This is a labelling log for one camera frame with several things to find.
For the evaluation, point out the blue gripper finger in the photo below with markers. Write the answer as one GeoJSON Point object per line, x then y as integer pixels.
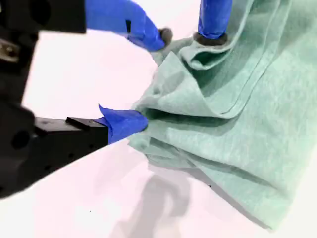
{"type": "Point", "coordinates": [123, 17]}
{"type": "Point", "coordinates": [213, 17]}
{"type": "Point", "coordinates": [123, 122]}

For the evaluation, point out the pale green T-shirt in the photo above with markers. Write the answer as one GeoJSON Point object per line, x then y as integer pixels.
{"type": "Point", "coordinates": [247, 111]}

